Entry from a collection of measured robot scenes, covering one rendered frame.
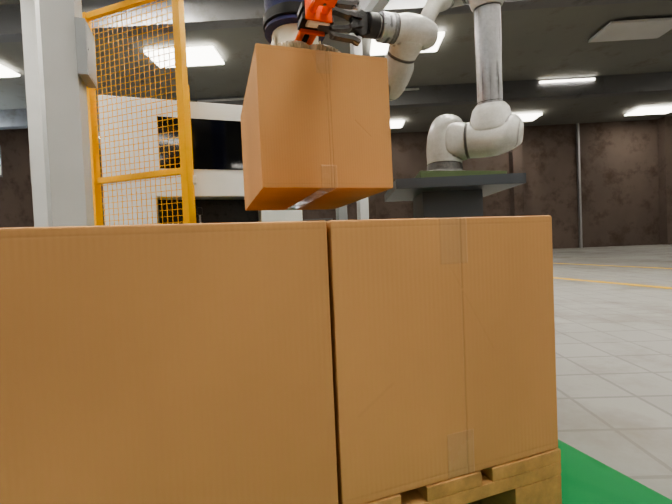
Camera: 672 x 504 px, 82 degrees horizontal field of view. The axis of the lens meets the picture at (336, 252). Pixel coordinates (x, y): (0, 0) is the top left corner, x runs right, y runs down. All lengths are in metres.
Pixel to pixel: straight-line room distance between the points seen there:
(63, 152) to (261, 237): 2.14
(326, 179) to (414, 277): 0.63
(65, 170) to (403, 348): 2.23
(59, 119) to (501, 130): 2.20
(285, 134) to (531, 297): 0.76
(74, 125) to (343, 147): 1.75
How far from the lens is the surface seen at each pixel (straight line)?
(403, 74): 1.49
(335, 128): 1.19
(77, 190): 2.53
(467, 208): 1.72
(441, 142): 1.80
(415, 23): 1.45
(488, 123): 1.76
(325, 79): 1.23
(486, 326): 0.66
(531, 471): 0.80
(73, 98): 2.64
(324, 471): 0.60
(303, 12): 1.34
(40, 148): 4.91
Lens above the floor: 0.51
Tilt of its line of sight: 1 degrees down
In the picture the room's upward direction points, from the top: 2 degrees counter-clockwise
